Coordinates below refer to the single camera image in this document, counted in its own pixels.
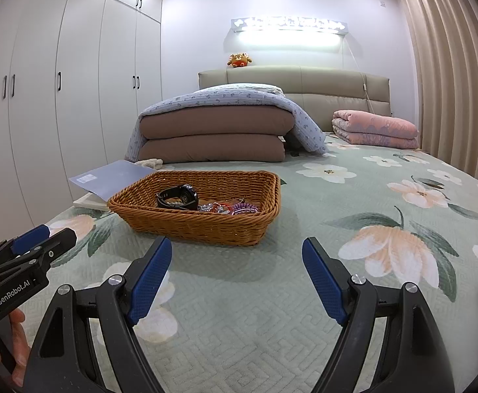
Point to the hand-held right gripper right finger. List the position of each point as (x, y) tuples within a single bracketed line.
[(325, 282)]

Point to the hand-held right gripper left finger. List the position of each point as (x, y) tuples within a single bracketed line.
[(148, 286)]

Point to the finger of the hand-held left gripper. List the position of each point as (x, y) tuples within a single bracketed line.
[(30, 239), (56, 245)]

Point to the brown wicker basket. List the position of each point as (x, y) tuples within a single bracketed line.
[(206, 227)]

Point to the black wrist watch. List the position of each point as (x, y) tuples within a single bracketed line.
[(187, 196)]

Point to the person's left hand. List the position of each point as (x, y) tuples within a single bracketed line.
[(21, 344)]

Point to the white book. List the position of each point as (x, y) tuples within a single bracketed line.
[(89, 204)]

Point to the green floral bedspread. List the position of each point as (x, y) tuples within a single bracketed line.
[(263, 335)]

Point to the white fluffy cloth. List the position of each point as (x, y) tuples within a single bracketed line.
[(151, 163)]

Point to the white wardrobe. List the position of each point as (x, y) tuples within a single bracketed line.
[(58, 110)]

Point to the thick folded brown quilt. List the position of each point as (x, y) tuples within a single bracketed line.
[(218, 149), (218, 120)]

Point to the blue floral blanket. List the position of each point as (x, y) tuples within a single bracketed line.
[(304, 127)]

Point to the folded pink blanket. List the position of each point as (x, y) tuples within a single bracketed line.
[(374, 129)]

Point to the beige padded headboard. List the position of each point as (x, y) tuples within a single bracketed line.
[(333, 86)]

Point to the orange plush toy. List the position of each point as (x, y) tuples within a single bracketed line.
[(239, 60)]

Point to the beige curtain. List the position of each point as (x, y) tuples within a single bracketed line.
[(456, 69)]

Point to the wall lamp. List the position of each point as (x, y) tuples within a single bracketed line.
[(288, 32)]

